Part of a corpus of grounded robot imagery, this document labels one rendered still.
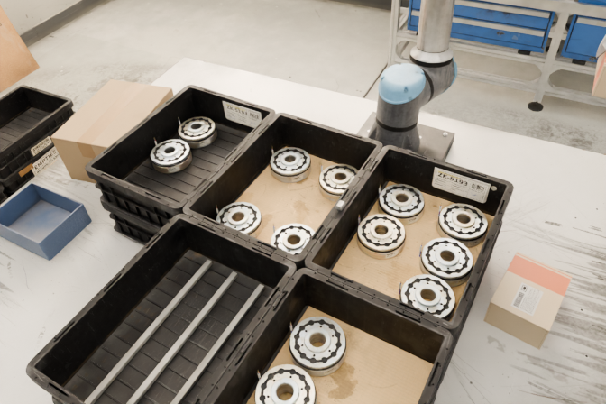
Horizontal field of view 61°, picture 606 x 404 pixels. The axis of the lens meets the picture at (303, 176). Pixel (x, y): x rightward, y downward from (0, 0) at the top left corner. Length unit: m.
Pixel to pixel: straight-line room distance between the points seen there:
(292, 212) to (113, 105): 0.69
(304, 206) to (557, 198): 0.69
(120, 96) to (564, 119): 2.27
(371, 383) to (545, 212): 0.72
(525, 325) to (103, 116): 1.21
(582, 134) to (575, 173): 1.38
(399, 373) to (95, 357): 0.56
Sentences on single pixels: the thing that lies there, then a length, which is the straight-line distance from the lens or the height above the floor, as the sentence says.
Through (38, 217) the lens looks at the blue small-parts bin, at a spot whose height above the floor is 0.70.
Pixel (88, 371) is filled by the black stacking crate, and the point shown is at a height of 0.83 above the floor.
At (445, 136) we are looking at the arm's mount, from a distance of 1.57.
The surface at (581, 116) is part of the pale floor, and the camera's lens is 3.11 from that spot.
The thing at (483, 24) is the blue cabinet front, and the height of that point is 0.43.
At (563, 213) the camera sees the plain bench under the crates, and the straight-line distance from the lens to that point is 1.48.
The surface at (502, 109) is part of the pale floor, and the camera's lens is 3.03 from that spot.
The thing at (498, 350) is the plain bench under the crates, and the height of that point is 0.70.
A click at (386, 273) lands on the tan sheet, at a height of 0.83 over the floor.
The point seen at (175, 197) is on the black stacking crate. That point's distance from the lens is 1.30.
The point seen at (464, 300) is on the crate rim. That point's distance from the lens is 0.95.
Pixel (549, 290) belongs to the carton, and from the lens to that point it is 1.21.
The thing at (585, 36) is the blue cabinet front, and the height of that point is 0.45.
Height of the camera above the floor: 1.71
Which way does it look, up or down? 43 degrees down
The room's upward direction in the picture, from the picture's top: 4 degrees counter-clockwise
